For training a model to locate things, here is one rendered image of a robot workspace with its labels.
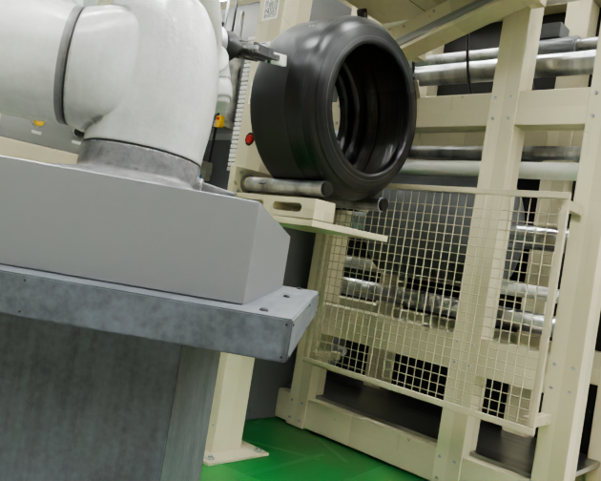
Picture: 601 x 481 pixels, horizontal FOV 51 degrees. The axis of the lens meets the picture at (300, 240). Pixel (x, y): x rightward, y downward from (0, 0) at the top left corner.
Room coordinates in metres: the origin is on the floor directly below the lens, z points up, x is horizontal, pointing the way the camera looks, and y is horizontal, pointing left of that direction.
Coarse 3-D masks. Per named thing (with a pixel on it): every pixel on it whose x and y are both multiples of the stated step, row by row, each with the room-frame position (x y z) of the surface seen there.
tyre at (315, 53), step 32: (288, 32) 1.89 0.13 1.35; (320, 32) 1.78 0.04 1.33; (352, 32) 1.81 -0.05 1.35; (384, 32) 1.91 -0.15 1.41; (288, 64) 1.78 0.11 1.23; (320, 64) 1.74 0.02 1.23; (352, 64) 2.18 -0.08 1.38; (384, 64) 2.10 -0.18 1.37; (256, 96) 1.85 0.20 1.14; (288, 96) 1.76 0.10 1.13; (320, 96) 1.74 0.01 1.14; (352, 96) 2.23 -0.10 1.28; (384, 96) 2.18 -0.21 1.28; (256, 128) 1.88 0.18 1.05; (288, 128) 1.78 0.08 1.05; (320, 128) 1.76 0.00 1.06; (352, 128) 2.25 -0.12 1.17; (384, 128) 2.20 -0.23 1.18; (288, 160) 1.85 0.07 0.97; (320, 160) 1.80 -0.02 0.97; (352, 160) 2.24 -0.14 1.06; (384, 160) 2.15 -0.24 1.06; (352, 192) 1.92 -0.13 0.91
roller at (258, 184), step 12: (252, 180) 2.00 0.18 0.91; (264, 180) 1.96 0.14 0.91; (276, 180) 1.93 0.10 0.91; (288, 180) 1.90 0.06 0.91; (300, 180) 1.87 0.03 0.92; (312, 180) 1.84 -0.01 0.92; (276, 192) 1.94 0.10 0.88; (288, 192) 1.90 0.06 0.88; (300, 192) 1.86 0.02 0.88; (312, 192) 1.83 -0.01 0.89; (324, 192) 1.80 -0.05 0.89
